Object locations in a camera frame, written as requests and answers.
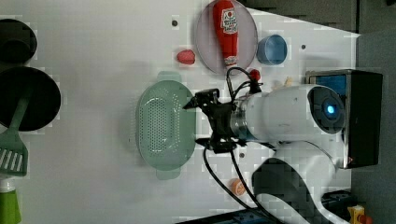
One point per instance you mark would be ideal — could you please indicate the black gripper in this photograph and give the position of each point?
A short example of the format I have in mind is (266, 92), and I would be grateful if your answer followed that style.
(222, 139)

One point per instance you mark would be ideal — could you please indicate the green oval strainer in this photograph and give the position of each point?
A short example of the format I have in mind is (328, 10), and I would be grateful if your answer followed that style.
(165, 131)

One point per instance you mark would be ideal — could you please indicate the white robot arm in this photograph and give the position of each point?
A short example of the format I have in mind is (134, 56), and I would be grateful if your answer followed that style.
(303, 125)

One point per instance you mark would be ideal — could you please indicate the pale red strawberry toy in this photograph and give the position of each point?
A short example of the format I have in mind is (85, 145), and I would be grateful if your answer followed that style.
(186, 56)

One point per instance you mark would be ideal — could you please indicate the dark red strawberry toy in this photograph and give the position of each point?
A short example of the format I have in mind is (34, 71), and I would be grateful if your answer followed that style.
(255, 74)

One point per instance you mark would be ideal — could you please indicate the orange slice toy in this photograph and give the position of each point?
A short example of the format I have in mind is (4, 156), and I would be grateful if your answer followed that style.
(237, 187)

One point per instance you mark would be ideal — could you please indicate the grey round plate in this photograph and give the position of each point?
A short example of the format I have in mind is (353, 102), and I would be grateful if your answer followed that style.
(207, 44)

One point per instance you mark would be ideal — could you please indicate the yellow banana peel toy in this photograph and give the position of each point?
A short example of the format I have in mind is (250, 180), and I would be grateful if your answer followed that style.
(287, 83)

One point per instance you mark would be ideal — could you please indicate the blue bowl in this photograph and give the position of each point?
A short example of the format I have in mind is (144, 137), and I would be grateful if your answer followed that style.
(272, 50)

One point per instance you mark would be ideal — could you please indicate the red ketchup bottle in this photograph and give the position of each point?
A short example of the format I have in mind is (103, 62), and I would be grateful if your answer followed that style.
(226, 28)

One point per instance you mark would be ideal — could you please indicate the black round pan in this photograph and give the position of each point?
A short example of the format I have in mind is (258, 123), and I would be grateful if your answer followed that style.
(44, 98)

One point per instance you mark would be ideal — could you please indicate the black toaster oven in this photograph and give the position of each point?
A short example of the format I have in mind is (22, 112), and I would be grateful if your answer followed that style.
(361, 93)

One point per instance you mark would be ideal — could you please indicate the green slotted spatula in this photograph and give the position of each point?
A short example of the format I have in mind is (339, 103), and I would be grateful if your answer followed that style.
(14, 154)

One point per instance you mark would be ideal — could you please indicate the black cylinder container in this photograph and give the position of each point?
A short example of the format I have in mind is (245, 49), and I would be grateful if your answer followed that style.
(18, 41)

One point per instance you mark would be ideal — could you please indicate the green bottle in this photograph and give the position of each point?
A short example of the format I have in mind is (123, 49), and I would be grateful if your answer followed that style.
(9, 207)

